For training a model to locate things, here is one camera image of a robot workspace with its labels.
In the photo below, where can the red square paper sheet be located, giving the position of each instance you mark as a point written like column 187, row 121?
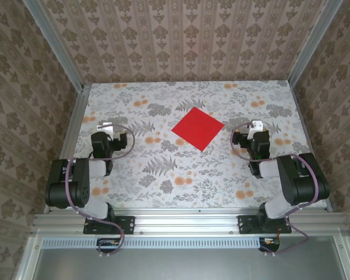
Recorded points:
column 197, row 129

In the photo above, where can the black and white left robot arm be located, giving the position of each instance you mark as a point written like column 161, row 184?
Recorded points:
column 61, row 186

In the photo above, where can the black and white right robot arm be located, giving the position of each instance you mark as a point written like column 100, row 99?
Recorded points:
column 303, row 181

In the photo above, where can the grey sheet metal panel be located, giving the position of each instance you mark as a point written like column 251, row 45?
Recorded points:
column 186, row 265

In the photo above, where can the floral patterned table cover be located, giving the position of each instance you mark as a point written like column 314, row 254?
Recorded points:
column 221, row 181

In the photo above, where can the black connector board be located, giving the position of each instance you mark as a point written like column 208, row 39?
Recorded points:
column 269, row 247
column 108, row 248

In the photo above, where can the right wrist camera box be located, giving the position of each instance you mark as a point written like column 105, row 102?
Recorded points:
column 256, row 125

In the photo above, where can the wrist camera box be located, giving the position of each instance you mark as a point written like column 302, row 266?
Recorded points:
column 105, row 128
column 256, row 125

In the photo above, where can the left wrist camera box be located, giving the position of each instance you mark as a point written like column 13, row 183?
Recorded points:
column 105, row 128

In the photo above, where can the aluminium side rail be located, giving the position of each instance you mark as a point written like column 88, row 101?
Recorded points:
column 329, row 207
column 72, row 131

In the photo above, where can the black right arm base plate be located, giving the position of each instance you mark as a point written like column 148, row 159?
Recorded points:
column 246, row 224

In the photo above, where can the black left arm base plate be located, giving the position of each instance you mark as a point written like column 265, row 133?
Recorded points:
column 126, row 224

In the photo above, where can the aluminium frame post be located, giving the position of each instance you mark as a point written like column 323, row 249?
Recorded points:
column 58, row 46
column 312, row 43

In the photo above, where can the aluminium cross rail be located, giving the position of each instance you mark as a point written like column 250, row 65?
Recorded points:
column 186, row 223

